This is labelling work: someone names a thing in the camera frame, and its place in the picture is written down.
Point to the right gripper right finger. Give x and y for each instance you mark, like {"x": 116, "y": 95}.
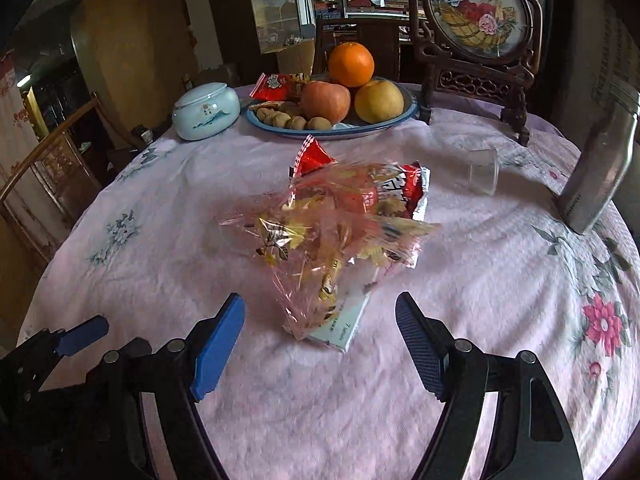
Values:
{"x": 531, "y": 437}

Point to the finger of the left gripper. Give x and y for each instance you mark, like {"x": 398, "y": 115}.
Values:
{"x": 82, "y": 336}

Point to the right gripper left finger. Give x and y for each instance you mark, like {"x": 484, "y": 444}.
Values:
{"x": 179, "y": 375}

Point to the small white box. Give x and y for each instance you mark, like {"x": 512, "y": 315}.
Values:
{"x": 353, "y": 295}

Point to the clear candy wrapper bag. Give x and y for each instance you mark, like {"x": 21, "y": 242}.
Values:
{"x": 308, "y": 247}

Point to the red snack wrapper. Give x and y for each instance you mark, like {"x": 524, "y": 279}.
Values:
{"x": 384, "y": 189}

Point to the clear plastic cup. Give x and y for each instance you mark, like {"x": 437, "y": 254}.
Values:
{"x": 483, "y": 171}

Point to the wooden armchair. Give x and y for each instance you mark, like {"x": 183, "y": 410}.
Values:
{"x": 62, "y": 174}

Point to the light blue ceramic jar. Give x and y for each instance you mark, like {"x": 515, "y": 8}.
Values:
{"x": 205, "y": 111}

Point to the walnut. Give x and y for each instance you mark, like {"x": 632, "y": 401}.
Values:
{"x": 319, "y": 124}
{"x": 269, "y": 116}
{"x": 281, "y": 120}
{"x": 260, "y": 113}
{"x": 296, "y": 123}

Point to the blue rimmed fruit plate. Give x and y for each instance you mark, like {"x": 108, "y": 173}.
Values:
{"x": 290, "y": 105}

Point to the stainless steel bottle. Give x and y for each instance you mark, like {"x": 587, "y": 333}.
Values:
{"x": 604, "y": 160}

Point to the red snack packet on plate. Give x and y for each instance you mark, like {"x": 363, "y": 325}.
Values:
{"x": 278, "y": 87}

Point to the red apple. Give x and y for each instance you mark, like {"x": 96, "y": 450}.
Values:
{"x": 323, "y": 99}

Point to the yellow pear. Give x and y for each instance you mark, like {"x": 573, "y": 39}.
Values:
{"x": 379, "y": 100}

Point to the orange fruit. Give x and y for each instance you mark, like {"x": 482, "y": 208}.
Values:
{"x": 351, "y": 64}

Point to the dark wooden dining table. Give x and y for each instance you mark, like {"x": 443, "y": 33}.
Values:
{"x": 387, "y": 39}

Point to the glass display cabinet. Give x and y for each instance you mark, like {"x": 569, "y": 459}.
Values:
{"x": 277, "y": 23}

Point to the carved wooden embroidery screen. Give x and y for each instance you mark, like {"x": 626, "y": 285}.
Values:
{"x": 487, "y": 50}

